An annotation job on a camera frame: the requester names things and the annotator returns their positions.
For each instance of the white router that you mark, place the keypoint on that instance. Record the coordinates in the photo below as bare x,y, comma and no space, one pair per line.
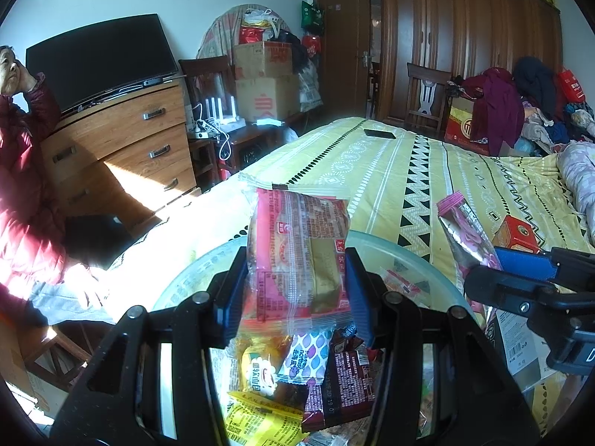
230,124

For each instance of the black bag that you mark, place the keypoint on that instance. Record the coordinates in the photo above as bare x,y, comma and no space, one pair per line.
290,46

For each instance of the pink red pastry packet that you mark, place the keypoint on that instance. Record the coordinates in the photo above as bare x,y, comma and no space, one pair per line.
297,251

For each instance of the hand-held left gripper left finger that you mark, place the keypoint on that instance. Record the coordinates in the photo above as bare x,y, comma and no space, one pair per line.
231,302

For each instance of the large brown cardboard box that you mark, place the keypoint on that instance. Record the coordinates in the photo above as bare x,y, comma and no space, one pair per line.
267,100

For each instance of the colourful dotted snack packet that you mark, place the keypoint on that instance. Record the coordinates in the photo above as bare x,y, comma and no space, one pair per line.
304,357

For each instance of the black flat television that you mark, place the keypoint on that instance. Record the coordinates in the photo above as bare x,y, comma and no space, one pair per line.
100,62

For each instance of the white power strip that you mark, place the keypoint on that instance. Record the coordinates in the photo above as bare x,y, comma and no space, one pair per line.
202,134

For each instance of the white plastic bag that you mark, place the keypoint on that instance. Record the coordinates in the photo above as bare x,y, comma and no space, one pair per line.
258,16

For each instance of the white cardboard box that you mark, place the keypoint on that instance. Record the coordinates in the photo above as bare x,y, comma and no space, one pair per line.
520,348

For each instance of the clear bag of newspapers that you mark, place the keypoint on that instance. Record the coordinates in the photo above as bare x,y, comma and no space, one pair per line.
309,86

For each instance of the round glass bowl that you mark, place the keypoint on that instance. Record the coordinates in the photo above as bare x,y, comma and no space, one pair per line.
186,283

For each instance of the brown wooden chair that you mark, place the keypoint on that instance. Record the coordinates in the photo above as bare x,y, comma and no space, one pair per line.
425,97

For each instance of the brown wooden wardrobe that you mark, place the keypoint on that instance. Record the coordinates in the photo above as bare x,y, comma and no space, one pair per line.
465,32

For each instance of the black phone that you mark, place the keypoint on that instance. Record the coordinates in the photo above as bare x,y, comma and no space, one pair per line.
380,134

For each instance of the wooden chest of drawers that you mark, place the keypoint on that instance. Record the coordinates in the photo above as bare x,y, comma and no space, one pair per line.
125,148

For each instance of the pile of mixed clothes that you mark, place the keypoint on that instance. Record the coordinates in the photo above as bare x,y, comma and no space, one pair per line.
544,130

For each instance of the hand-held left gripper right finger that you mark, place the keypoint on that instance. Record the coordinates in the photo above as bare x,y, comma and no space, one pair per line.
360,306

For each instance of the red gold gift box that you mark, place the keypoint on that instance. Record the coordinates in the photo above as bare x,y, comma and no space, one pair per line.
465,128

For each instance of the yellow cartoon snack packet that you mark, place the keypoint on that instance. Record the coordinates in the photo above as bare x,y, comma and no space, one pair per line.
258,371

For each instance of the small brown cardboard box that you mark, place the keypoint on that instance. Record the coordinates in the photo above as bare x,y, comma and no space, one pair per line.
265,58

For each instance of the red gift bag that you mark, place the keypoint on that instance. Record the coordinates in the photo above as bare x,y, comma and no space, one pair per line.
311,45

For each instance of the red bag white print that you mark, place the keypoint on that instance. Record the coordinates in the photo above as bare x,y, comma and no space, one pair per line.
571,86

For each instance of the dark wooden chair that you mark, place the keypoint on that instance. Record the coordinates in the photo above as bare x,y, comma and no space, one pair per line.
204,72

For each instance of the orange red carton box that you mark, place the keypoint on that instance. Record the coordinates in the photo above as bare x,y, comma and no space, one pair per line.
516,234

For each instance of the yellow snack packet with barcode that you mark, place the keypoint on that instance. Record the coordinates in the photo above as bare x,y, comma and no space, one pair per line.
260,420

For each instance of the brown wooden door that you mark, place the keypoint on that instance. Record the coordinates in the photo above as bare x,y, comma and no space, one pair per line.
341,69

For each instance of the pale pink quilt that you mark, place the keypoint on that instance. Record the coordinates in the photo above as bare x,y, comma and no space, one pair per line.
578,176

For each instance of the yellow patterned bedsheet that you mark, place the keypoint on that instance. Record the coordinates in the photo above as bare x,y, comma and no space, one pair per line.
395,172

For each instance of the pink dotted snack packet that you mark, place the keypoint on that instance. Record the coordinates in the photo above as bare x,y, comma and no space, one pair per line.
465,237

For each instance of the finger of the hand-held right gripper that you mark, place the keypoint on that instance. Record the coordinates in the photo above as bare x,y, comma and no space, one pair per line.
525,260
502,285

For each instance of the green bag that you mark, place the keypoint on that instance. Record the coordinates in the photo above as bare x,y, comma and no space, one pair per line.
312,15

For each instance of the dark blue garment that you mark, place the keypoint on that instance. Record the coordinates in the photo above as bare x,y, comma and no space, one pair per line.
534,79

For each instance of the round pink tabletop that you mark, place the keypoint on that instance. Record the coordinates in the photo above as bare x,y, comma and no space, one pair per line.
218,32

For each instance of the dark wooden table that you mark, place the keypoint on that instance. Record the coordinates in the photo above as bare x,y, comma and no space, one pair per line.
251,146

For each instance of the red plastic bag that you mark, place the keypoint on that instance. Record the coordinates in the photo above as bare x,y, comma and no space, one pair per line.
253,35

